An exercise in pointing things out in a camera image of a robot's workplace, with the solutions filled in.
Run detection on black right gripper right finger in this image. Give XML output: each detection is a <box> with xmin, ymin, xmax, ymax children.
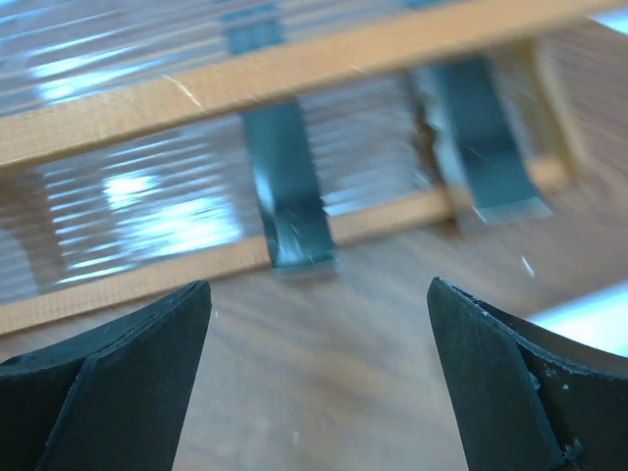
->
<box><xmin>427</xmin><ymin>278</ymin><xmax>627</xmax><ymax>470</ymax></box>

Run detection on silver R&O box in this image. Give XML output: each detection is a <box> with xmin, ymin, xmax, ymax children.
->
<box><xmin>220</xmin><ymin>9</ymin><xmax>340</xmax><ymax>281</ymax></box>

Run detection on wooden three-tier shelf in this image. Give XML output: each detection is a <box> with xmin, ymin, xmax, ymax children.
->
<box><xmin>0</xmin><ymin>0</ymin><xmax>628</xmax><ymax>340</ymax></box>

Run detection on black R&O toothpaste box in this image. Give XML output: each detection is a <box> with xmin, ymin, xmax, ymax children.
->
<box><xmin>411</xmin><ymin>55</ymin><xmax>550</xmax><ymax>226</ymax></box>

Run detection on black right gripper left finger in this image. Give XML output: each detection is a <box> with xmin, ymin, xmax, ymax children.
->
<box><xmin>1</xmin><ymin>281</ymin><xmax>211</xmax><ymax>470</ymax></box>

